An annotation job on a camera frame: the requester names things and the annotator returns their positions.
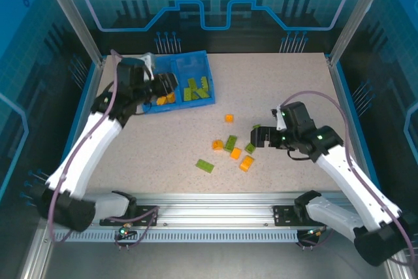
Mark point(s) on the orange lego brick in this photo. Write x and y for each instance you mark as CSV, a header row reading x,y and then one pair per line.
x,y
170,97
229,118
235,153
247,163
161,100
217,144

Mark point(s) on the blue two-compartment plastic bin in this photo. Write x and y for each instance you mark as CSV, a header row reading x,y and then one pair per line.
x,y
192,63

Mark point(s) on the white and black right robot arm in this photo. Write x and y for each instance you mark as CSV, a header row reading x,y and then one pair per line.
x,y
359,181

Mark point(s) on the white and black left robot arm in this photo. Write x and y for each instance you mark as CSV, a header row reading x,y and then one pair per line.
x,y
85,151

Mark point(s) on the blue printed back panel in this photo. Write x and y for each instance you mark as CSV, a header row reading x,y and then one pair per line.
x,y
209,4

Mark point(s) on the small green-lit circuit board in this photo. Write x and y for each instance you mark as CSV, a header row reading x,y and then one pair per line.
x,y
123,231
314,232

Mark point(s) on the blue printed side panel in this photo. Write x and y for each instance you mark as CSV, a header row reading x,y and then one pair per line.
x,y
392,63
26,63

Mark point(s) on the aluminium side rail blue trim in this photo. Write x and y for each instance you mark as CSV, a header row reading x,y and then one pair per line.
x,y
356,128
97,73

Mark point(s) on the aluminium frame post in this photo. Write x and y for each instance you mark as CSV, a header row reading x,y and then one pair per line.
x,y
78,21
353,21

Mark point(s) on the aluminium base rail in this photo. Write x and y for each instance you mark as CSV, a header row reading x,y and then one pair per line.
x,y
212,210

